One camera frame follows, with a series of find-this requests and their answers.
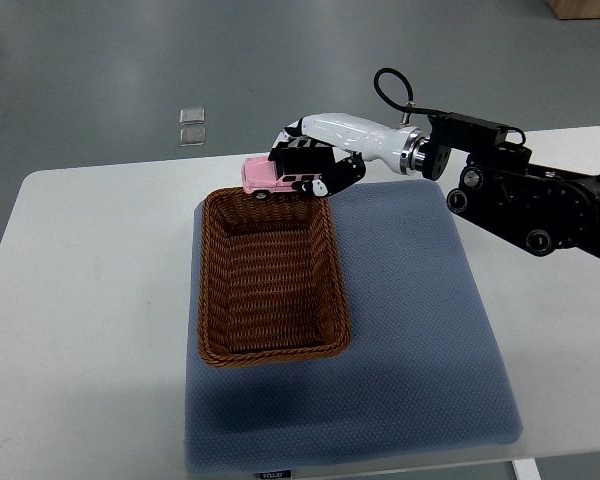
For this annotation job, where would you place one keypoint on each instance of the white table leg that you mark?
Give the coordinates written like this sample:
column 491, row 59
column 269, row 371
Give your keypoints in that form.
column 526, row 469

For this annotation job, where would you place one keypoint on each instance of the blue-grey padded mat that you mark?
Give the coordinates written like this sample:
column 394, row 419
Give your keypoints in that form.
column 422, row 373

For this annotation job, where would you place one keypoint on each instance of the lower silver floor plate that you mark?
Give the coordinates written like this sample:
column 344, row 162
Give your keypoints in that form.
column 192, row 136

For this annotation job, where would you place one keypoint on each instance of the upper silver floor plate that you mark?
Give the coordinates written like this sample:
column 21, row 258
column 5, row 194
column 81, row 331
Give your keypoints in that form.
column 192, row 115

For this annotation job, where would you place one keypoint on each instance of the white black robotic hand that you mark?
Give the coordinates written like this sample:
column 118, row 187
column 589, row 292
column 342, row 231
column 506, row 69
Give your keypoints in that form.
column 402, row 150

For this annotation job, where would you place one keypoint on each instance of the pink toy car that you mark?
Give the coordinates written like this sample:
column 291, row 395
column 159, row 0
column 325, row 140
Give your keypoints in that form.
column 262, row 177

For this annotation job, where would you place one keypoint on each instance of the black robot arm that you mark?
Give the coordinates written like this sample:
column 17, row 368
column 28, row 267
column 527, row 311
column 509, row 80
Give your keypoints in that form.
column 536, row 208

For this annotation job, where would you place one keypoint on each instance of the wooden box corner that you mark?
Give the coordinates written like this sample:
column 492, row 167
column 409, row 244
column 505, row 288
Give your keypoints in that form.
column 575, row 9

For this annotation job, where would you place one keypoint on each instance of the brown wicker basket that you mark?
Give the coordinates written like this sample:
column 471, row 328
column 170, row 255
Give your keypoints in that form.
column 271, row 288

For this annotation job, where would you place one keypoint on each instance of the silver floor plate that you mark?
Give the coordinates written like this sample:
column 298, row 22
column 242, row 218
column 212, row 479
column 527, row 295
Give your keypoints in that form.
column 192, row 115
column 192, row 136

